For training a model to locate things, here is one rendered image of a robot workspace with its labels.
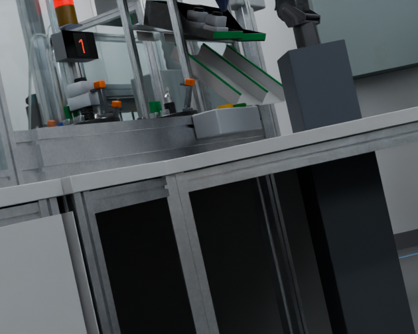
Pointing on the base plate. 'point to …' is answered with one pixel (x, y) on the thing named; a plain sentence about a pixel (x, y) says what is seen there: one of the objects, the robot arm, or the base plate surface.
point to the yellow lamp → (66, 14)
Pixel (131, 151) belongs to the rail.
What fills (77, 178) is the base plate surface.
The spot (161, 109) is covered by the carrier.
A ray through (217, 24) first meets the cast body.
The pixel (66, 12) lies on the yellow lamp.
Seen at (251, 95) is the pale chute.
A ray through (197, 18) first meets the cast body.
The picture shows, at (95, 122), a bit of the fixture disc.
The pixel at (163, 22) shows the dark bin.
